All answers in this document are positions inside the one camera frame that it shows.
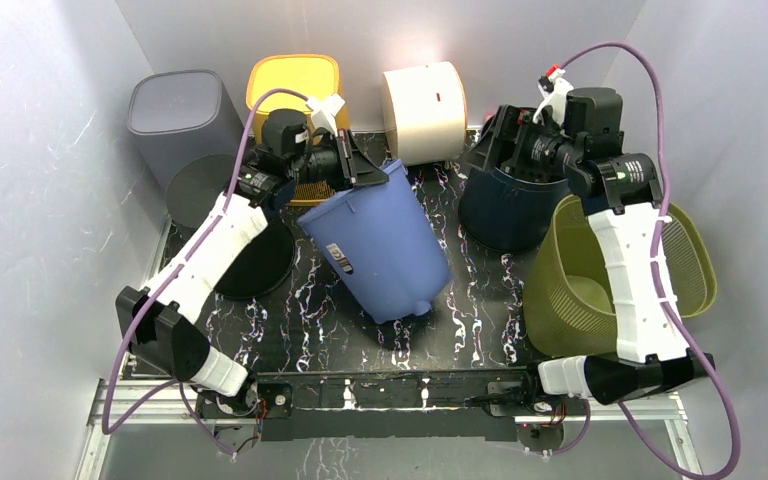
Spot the olive green mesh basket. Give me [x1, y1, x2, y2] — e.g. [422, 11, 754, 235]
[522, 195, 718, 357]

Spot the dark navy bin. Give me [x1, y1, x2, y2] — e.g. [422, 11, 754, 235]
[458, 167, 569, 253]

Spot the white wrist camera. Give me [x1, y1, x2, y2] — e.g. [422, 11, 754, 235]
[532, 64, 574, 126]
[305, 93, 345, 136]

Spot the orange mesh waste basket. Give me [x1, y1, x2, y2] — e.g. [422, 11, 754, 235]
[246, 54, 344, 142]

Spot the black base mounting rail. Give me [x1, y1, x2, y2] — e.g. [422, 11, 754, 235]
[197, 368, 552, 442]

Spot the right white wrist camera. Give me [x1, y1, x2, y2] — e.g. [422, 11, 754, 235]
[532, 64, 574, 126]

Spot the white curved plastic object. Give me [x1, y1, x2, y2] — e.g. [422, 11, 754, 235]
[381, 61, 467, 166]

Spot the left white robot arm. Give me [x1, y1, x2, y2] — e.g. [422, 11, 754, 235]
[115, 109, 389, 416]

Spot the grey mesh waste basket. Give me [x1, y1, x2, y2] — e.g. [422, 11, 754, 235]
[126, 70, 243, 191]

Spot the blue plastic bin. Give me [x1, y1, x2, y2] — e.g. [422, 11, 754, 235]
[297, 160, 452, 324]

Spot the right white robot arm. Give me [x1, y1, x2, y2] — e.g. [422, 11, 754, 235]
[458, 87, 716, 414]

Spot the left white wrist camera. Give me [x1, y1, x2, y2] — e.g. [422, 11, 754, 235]
[305, 93, 345, 136]

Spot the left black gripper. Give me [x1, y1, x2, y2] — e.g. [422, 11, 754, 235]
[290, 130, 390, 194]

